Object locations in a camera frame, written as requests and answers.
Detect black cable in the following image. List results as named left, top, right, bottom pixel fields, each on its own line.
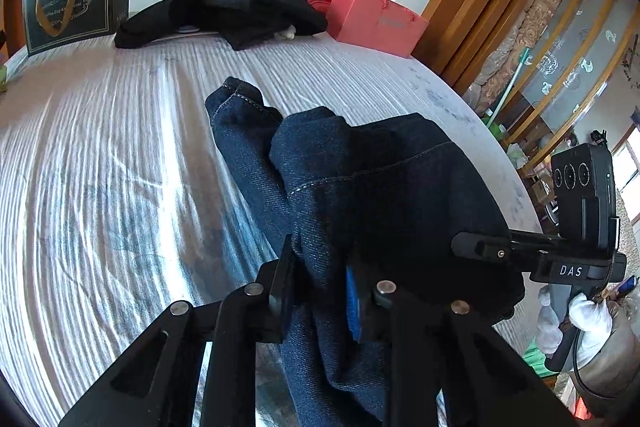
left=571, top=337, right=608, bottom=400

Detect mop with teal handle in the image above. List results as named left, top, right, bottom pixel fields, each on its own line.
left=487, top=48, right=531, bottom=128

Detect patterned rolled quilt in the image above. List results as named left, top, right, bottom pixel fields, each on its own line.
left=462, top=0, right=558, bottom=118

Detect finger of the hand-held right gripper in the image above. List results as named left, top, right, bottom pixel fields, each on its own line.
left=451, top=231, right=561, bottom=264

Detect red paper gift bag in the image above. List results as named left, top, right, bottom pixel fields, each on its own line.
left=307, top=0, right=431, bottom=58

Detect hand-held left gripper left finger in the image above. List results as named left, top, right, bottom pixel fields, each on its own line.
left=57, top=234, right=301, bottom=427

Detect blue denim jeans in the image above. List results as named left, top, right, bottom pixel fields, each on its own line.
left=204, top=76, right=526, bottom=427

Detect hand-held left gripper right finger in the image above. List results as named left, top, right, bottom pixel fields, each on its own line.
left=345, top=264, right=576, bottom=427

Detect dark gift bag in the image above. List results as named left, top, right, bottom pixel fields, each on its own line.
left=21, top=0, right=135, bottom=56

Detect wooden glass door cabinet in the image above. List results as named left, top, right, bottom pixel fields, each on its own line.
left=492, top=0, right=640, bottom=178

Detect person's right hand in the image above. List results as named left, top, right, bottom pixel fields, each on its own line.
left=537, top=284, right=615, bottom=358

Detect person's right forearm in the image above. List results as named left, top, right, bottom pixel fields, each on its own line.
left=580, top=302, right=638, bottom=400

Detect black garment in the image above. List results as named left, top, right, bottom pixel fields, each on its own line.
left=114, top=0, right=328, bottom=52

